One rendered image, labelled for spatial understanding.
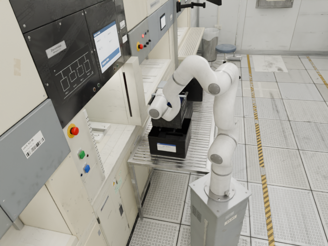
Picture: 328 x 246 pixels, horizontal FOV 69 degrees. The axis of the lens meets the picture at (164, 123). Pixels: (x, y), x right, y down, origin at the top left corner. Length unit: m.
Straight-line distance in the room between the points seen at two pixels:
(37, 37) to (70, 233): 0.94
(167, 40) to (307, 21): 3.50
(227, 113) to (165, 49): 2.10
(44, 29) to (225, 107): 0.81
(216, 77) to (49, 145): 0.73
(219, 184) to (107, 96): 1.04
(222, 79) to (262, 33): 4.80
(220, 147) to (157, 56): 2.17
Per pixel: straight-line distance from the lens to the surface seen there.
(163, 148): 1.73
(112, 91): 1.84
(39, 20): 1.02
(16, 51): 0.93
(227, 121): 1.18
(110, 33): 1.49
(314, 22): 5.93
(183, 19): 4.55
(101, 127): 1.94
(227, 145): 1.25
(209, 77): 1.03
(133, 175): 1.88
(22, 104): 0.94
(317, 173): 3.02
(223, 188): 1.49
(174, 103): 1.28
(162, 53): 3.17
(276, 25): 5.78
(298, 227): 2.51
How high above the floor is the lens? 1.99
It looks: 36 degrees down
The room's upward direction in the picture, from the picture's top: 5 degrees counter-clockwise
